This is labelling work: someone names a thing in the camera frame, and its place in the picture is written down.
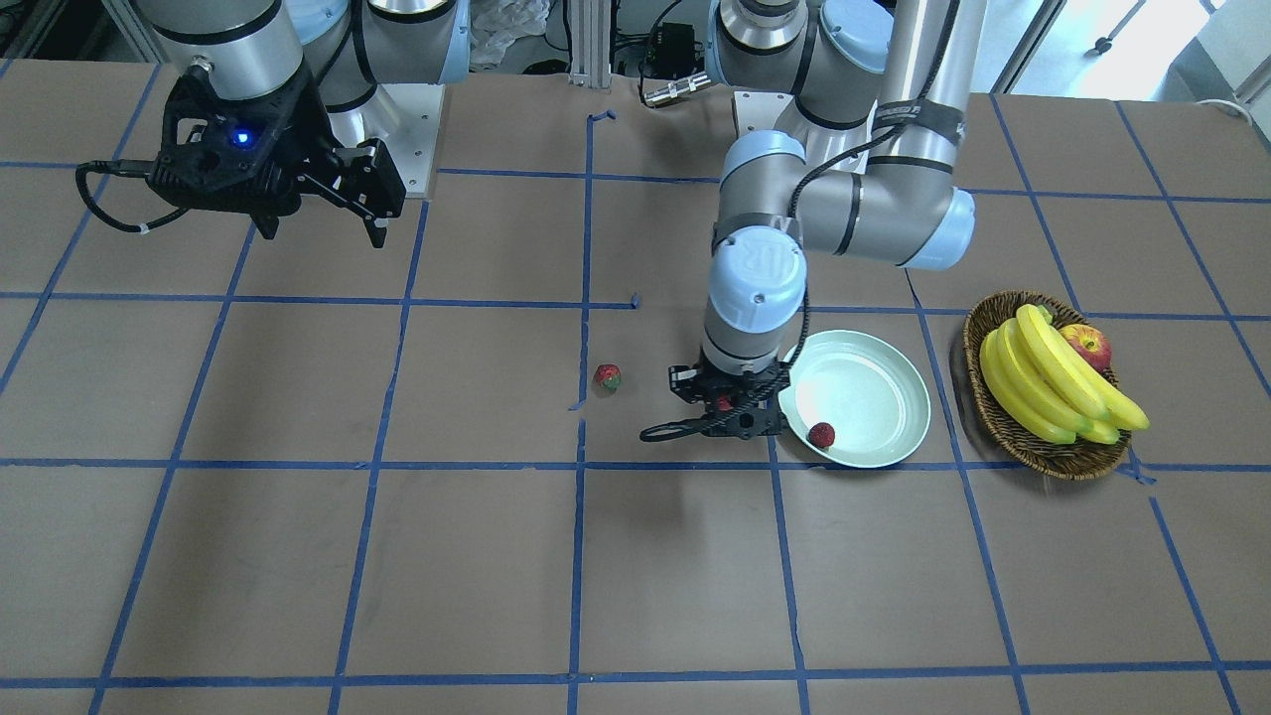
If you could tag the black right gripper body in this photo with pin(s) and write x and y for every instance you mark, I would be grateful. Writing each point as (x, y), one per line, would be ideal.
(295, 149)

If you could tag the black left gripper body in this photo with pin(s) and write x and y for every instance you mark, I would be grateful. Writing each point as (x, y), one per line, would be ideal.
(683, 381)

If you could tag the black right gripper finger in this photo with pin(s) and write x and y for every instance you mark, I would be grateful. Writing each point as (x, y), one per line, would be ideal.
(376, 228)
(266, 225)

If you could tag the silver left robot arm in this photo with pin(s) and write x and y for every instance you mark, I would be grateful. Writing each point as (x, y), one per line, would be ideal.
(860, 163)

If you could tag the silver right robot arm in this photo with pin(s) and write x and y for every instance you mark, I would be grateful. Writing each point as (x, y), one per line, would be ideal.
(251, 47)

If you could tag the light green plate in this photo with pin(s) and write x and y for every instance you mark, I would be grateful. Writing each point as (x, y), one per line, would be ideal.
(867, 389)

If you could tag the yellow banana bunch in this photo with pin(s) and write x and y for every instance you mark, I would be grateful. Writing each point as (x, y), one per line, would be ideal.
(1041, 381)

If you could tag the silver metal connector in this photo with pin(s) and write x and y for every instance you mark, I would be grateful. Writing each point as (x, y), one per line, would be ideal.
(675, 90)

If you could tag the brown wicker basket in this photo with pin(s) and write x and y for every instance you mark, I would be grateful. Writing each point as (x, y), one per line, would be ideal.
(994, 430)

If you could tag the black power box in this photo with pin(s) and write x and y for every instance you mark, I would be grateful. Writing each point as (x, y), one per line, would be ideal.
(671, 51)

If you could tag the red apple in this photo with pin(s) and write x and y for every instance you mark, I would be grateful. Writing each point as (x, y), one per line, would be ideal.
(1090, 344)

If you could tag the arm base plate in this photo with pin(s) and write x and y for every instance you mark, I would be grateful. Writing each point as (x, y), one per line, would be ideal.
(408, 118)
(755, 111)

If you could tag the aluminium frame post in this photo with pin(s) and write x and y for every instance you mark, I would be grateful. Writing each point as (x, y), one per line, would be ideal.
(590, 26)

